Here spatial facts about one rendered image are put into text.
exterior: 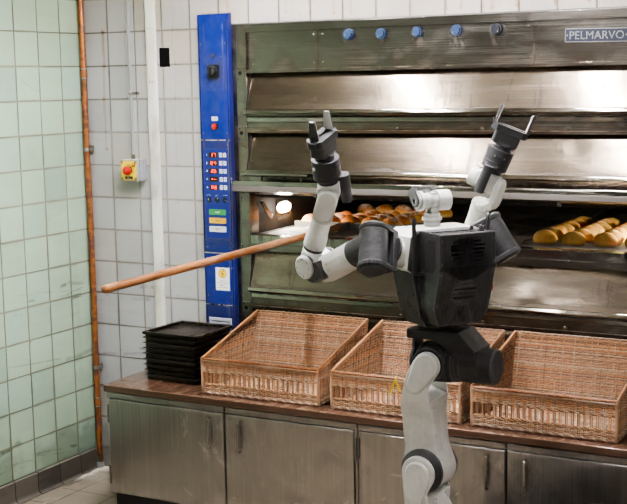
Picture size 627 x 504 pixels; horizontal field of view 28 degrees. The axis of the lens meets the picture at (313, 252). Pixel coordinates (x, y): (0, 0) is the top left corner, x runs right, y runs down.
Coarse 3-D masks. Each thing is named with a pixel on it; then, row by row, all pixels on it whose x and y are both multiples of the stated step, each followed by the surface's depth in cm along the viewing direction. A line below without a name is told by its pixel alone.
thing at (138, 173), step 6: (120, 162) 577; (126, 162) 575; (132, 162) 573; (138, 162) 573; (144, 162) 577; (132, 168) 574; (138, 168) 573; (144, 168) 577; (132, 174) 574; (138, 174) 573; (144, 174) 577; (126, 180) 577; (132, 180) 575; (138, 180) 574; (144, 180) 578
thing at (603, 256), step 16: (256, 240) 555; (272, 240) 551; (336, 240) 536; (528, 256) 495; (544, 256) 492; (560, 256) 489; (576, 256) 486; (592, 256) 483; (608, 256) 480; (624, 256) 477
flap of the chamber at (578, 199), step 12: (252, 192) 544; (264, 192) 538; (276, 192) 531; (288, 192) 527; (300, 192) 524; (312, 192) 521; (360, 192) 511; (372, 192) 508; (384, 192) 506; (396, 192) 503; (456, 192) 491; (468, 192) 488; (600, 204) 481; (612, 204) 476; (624, 204) 471
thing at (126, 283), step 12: (336, 228) 559; (276, 240) 514; (288, 240) 521; (300, 240) 531; (228, 252) 483; (240, 252) 488; (252, 252) 496; (192, 264) 459; (204, 264) 465; (144, 276) 433; (156, 276) 439; (168, 276) 446; (108, 288) 415; (120, 288) 421
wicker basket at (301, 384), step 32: (256, 320) 554; (288, 320) 548; (320, 320) 540; (352, 320) 533; (224, 352) 532; (256, 352) 552; (288, 352) 545; (320, 352) 538; (224, 384) 513; (256, 384) 528; (288, 384) 499; (320, 384) 494
